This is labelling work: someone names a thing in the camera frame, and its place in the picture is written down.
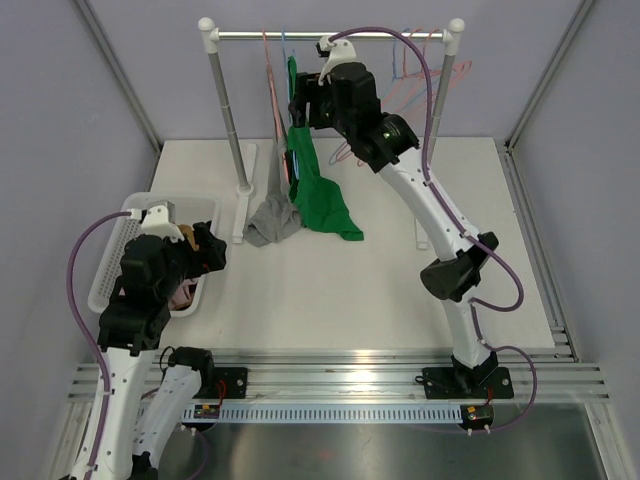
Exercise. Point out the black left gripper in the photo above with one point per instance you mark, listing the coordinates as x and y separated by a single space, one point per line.
211 256

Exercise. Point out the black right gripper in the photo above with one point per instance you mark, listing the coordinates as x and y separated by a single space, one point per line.
309 91

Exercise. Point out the brown tank top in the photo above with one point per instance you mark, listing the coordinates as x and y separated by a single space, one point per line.
188 233

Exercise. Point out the blue hanger of green top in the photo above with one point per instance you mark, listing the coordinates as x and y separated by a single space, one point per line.
285 55

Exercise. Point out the mauve pink tank top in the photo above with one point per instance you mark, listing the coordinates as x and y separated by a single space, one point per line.
182 295

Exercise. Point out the pink hanger of brown top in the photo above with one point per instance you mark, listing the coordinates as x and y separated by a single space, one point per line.
440 75

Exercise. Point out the green tank top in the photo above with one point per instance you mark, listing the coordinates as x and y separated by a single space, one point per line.
318 200

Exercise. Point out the blue hanger of mauve top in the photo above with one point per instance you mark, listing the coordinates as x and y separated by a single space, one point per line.
377 59

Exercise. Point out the pink hanger of black top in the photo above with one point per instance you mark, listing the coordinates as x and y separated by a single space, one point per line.
424 46

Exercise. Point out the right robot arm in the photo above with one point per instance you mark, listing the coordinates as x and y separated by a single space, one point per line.
389 146

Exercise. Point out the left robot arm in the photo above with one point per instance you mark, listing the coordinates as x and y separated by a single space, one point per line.
123 441

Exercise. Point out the pink hanger of grey top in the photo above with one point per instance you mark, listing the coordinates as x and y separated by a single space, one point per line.
280 131

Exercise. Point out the grey tank top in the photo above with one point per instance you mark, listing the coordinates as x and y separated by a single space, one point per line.
276 218

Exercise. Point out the white plastic basket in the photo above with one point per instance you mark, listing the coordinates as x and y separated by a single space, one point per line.
189 208

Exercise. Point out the silver clothes rack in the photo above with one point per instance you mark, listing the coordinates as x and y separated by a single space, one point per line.
244 162

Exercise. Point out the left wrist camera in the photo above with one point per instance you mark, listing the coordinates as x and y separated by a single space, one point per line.
157 220

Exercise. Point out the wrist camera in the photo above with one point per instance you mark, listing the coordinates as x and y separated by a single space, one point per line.
335 53
157 220

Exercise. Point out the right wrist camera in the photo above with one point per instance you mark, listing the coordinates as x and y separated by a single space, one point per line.
335 53

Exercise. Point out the white slotted cable duct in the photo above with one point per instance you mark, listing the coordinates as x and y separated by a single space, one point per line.
430 413

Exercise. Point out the left aluminium frame post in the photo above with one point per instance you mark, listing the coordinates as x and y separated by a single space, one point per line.
99 37

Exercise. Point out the aluminium frame post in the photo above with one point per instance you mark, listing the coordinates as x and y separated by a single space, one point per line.
99 37
549 72

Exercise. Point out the right aluminium frame post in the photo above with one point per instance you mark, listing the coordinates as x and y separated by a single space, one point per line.
549 72

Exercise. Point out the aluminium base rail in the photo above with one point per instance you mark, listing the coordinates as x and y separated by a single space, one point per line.
556 374

